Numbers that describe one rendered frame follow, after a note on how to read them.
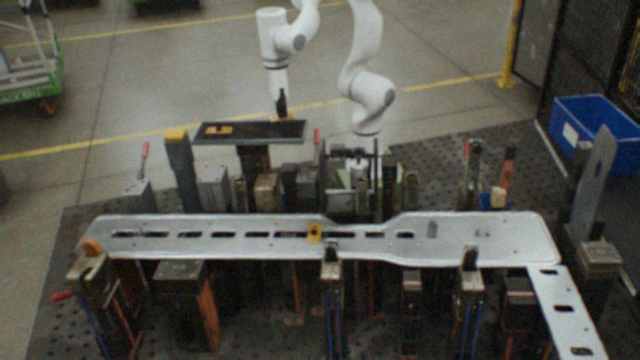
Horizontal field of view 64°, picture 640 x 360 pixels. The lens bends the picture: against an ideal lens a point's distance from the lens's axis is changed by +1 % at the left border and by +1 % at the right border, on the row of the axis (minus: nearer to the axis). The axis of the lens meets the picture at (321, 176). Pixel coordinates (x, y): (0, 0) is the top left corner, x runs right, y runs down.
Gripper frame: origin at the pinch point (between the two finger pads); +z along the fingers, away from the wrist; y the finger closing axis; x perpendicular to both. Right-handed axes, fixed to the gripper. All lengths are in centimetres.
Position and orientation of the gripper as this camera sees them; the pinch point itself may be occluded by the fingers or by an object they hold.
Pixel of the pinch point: (281, 109)
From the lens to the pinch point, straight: 165.1
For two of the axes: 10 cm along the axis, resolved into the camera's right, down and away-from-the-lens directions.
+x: 9.7, -1.9, 1.8
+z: 0.6, 8.2, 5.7
